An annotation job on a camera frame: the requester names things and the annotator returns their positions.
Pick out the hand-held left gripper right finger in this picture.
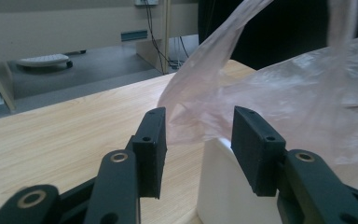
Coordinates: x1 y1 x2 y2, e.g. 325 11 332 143
230 105 287 198

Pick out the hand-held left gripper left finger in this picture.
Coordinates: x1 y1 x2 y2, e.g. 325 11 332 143
125 106 168 200

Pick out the white plastic bin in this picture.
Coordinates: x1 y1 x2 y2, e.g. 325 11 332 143
195 136 358 224

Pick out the pink plastic bag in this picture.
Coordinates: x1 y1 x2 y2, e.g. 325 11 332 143
157 0 358 188

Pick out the grey desk label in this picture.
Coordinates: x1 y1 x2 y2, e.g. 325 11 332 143
119 29 149 43

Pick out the dark curtain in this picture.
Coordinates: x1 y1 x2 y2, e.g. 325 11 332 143
198 0 358 71

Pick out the low wheeled base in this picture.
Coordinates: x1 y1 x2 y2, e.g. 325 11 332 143
15 53 75 70

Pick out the grey power socket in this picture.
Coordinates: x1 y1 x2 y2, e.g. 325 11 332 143
133 0 159 7

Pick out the beige wooden desk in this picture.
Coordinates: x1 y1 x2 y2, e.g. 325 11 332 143
0 0 200 114

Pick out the black cable bundle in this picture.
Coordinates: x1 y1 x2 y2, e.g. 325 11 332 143
167 35 190 71

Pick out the black hanging cable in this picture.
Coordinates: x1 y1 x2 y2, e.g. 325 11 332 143
142 2 169 75

